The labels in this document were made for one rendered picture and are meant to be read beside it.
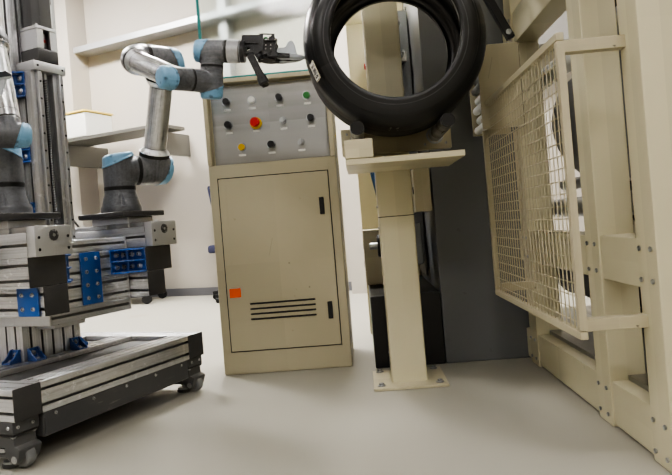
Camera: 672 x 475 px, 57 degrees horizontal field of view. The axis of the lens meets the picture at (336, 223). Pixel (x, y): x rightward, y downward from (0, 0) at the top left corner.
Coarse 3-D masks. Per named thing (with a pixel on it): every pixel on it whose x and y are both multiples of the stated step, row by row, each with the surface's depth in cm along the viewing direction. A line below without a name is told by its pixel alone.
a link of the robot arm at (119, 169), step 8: (120, 152) 235; (128, 152) 237; (104, 160) 235; (112, 160) 234; (120, 160) 234; (128, 160) 237; (136, 160) 239; (104, 168) 235; (112, 168) 234; (120, 168) 234; (128, 168) 236; (136, 168) 238; (104, 176) 235; (112, 176) 234; (120, 176) 234; (128, 176) 236; (136, 176) 239; (104, 184) 236; (112, 184) 234; (120, 184) 234; (128, 184) 236; (136, 184) 242
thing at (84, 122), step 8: (72, 112) 617; (80, 112) 616; (88, 112) 617; (96, 112) 625; (104, 112) 634; (72, 120) 618; (80, 120) 614; (88, 120) 615; (96, 120) 625; (104, 120) 635; (72, 128) 619; (80, 128) 614; (88, 128) 615; (96, 128) 624; (104, 128) 634; (72, 136) 619; (80, 136) 615
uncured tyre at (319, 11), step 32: (320, 0) 192; (352, 0) 219; (384, 0) 220; (416, 0) 218; (448, 0) 214; (320, 32) 192; (448, 32) 218; (480, 32) 192; (320, 64) 192; (448, 64) 218; (480, 64) 194; (320, 96) 208; (352, 96) 192; (384, 96) 191; (416, 96) 190; (448, 96) 191; (384, 128) 197; (416, 128) 201
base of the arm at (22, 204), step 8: (0, 184) 189; (8, 184) 190; (16, 184) 192; (24, 184) 196; (0, 192) 189; (8, 192) 190; (16, 192) 191; (24, 192) 195; (0, 200) 189; (8, 200) 189; (16, 200) 190; (24, 200) 193; (0, 208) 187; (8, 208) 188; (16, 208) 190; (24, 208) 192; (32, 208) 196
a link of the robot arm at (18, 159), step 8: (0, 152) 189; (8, 152) 190; (16, 152) 193; (0, 160) 189; (8, 160) 190; (16, 160) 192; (0, 168) 189; (8, 168) 190; (16, 168) 192; (0, 176) 189; (8, 176) 190; (16, 176) 192
